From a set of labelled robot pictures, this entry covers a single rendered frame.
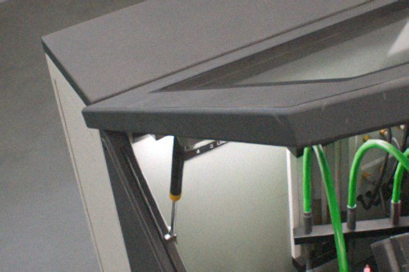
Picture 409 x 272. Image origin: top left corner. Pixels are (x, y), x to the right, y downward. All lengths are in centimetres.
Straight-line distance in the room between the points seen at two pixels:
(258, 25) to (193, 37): 12
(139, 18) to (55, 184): 212
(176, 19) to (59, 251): 189
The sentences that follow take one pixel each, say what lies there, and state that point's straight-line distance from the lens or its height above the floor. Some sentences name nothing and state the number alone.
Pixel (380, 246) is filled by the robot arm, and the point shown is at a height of 132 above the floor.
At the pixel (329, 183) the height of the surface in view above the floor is 142.
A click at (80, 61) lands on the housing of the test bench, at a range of 157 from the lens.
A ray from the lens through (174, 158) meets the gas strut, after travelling 117.
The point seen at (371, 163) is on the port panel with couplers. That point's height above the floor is 113.
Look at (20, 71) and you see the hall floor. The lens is 459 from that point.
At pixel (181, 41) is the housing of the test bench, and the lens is 158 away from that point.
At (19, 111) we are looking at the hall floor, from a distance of 426.
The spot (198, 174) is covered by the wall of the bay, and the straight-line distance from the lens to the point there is 159.
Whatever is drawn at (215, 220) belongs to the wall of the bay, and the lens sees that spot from 168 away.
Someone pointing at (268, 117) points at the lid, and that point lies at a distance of 74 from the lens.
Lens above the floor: 230
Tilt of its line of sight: 37 degrees down
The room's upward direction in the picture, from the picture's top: 7 degrees counter-clockwise
